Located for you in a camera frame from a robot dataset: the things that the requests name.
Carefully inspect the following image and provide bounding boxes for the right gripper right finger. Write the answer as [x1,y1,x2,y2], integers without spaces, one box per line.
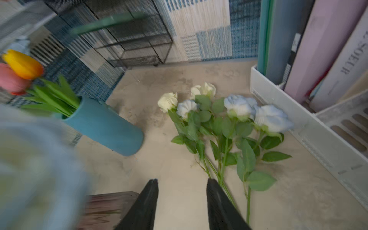
[206,179,251,230]

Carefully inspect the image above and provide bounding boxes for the green folder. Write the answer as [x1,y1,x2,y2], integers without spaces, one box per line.
[257,1,315,85]

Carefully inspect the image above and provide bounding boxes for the blue cylindrical vase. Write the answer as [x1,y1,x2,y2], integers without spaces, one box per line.
[58,97,144,156]

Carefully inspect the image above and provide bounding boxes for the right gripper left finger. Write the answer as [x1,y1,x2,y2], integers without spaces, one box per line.
[115,179,159,230]

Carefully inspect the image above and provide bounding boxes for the green glass shelf plate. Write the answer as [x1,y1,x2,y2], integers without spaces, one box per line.
[70,12,148,35]

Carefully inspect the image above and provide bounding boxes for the white file organizer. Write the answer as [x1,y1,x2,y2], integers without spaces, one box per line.
[250,66,368,208]

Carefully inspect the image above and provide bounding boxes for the yellow orange tulip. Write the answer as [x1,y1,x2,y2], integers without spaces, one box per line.
[2,50,81,117]

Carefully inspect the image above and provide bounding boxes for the pink book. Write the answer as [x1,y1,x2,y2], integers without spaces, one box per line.
[284,0,368,103]

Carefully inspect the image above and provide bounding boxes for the pink tulip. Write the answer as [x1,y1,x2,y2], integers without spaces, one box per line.
[1,63,32,96]

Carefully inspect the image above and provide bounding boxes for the black wire shelf rack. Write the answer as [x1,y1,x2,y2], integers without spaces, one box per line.
[44,1,173,68]

